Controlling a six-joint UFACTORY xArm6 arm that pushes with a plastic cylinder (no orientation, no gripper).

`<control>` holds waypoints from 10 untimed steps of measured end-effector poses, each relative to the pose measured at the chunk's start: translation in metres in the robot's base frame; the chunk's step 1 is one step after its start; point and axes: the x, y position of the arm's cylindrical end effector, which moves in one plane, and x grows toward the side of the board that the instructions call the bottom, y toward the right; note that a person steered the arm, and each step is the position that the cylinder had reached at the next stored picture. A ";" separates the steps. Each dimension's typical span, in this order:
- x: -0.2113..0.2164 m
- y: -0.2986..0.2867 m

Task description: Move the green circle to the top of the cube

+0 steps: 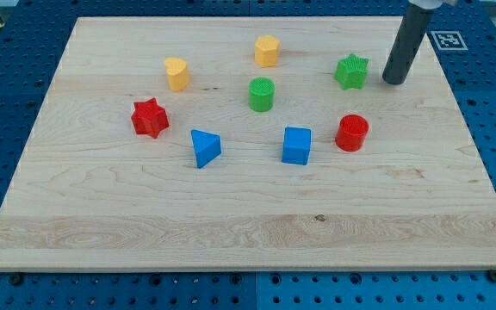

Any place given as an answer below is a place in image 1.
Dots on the yellow hexagon block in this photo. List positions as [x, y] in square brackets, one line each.
[267, 50]

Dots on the yellow heart block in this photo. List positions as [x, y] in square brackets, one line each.
[177, 72]

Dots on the red star block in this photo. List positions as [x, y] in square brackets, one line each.
[149, 118]

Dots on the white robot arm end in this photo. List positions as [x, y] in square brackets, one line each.
[432, 4]

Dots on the white fiducial marker tag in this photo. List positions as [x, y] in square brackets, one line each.
[449, 40]

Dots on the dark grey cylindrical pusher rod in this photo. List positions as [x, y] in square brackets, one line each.
[406, 44]

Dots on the green star block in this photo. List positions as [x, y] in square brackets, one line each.
[351, 72]

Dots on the blue cube block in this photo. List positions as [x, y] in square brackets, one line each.
[296, 145]

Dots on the green cylinder block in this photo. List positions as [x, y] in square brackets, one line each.
[261, 94]

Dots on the blue triangle block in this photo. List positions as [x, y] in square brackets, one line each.
[206, 146]

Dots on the red cylinder block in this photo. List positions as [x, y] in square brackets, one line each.
[351, 133]

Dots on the light wooden board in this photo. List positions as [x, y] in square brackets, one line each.
[91, 195]

